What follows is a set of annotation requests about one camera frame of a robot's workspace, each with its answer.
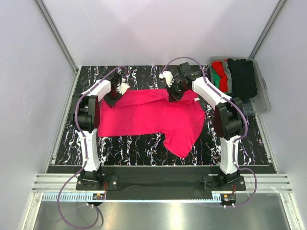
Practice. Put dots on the clear plastic bin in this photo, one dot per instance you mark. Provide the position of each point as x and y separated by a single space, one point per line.
260 103

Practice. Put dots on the right aluminium corner post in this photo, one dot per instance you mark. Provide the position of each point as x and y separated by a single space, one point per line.
268 26

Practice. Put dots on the left orange connector module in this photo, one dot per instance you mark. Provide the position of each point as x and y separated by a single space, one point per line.
99 196

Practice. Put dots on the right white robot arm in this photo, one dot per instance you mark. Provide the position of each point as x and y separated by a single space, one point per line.
229 121

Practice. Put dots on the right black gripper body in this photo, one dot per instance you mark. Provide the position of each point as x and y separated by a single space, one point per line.
176 90

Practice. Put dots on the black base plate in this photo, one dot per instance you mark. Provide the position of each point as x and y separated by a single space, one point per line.
219 180

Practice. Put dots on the orange connector module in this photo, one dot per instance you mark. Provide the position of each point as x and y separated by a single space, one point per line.
228 198
99 196

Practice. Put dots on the green folded t shirt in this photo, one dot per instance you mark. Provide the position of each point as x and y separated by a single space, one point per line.
216 79

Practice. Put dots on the white slotted cable duct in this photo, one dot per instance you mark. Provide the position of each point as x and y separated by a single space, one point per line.
126 198

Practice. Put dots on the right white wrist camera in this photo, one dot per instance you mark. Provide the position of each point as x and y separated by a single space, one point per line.
167 77

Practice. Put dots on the black folded t shirt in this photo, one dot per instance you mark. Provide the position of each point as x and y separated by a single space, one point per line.
243 78

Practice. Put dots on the left aluminium corner post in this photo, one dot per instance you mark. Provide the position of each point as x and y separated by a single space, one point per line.
55 32

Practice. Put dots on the red folded t shirt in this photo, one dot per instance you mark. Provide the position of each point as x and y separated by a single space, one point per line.
217 66

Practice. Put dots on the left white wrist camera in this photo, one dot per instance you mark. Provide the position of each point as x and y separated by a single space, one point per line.
123 87

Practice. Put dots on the grey folded t shirt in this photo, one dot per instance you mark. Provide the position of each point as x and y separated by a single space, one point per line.
228 75

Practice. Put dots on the aluminium corner post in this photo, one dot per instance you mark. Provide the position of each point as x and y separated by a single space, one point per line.
268 26
55 32

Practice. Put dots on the right orange connector module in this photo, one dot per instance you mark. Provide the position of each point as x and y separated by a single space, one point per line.
228 198

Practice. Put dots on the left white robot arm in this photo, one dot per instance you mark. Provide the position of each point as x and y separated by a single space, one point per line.
85 116

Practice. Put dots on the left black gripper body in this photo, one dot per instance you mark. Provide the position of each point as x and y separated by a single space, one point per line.
112 97

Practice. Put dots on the magenta t shirt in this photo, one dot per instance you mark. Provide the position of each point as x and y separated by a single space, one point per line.
143 112

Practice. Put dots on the aluminium frame rail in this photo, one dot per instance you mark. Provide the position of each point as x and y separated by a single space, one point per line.
265 182

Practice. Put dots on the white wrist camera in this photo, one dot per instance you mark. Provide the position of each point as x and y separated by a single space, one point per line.
123 87
167 77

